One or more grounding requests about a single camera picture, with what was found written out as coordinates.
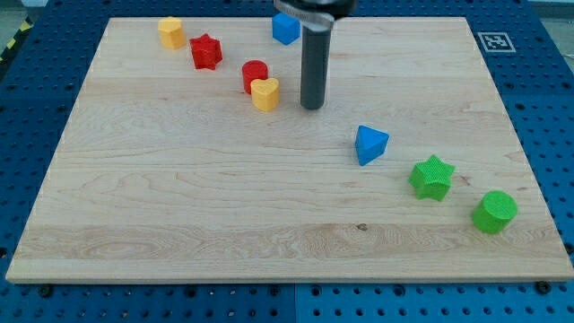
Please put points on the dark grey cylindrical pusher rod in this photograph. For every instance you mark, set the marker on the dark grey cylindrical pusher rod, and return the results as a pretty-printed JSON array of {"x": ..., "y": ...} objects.
[{"x": 314, "y": 65}]

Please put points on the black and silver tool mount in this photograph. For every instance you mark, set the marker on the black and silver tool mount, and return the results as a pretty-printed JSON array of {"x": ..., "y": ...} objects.
[{"x": 316, "y": 15}]

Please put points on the blue triangle block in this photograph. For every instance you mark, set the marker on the blue triangle block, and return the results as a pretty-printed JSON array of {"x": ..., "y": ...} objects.
[{"x": 370, "y": 143}]

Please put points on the blue cube block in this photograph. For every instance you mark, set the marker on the blue cube block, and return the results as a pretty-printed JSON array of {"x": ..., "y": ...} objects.
[{"x": 285, "y": 28}]

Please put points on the red cylinder block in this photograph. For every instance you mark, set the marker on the red cylinder block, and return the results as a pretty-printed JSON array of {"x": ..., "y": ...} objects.
[{"x": 252, "y": 70}]

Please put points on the yellow heart block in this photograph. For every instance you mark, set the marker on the yellow heart block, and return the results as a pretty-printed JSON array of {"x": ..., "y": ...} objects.
[{"x": 265, "y": 94}]

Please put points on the red star block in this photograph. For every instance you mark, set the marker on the red star block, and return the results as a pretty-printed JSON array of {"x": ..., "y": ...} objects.
[{"x": 206, "y": 52}]

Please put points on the yellow hexagon block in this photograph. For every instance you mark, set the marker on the yellow hexagon block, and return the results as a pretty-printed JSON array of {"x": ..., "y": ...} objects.
[{"x": 171, "y": 32}]

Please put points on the white fiducial marker tag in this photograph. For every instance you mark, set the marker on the white fiducial marker tag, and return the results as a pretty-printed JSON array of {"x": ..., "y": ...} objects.
[{"x": 496, "y": 42}]

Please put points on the light wooden board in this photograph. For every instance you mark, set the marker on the light wooden board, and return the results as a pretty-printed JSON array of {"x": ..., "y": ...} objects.
[{"x": 170, "y": 175}]

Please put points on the green star block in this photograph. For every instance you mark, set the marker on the green star block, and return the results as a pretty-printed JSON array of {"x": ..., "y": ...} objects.
[{"x": 431, "y": 178}]

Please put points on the green cylinder block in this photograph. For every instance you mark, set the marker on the green cylinder block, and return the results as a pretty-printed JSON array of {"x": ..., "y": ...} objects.
[{"x": 494, "y": 212}]

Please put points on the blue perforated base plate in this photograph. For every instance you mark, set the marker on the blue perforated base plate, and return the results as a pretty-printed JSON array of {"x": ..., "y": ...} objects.
[{"x": 38, "y": 89}]

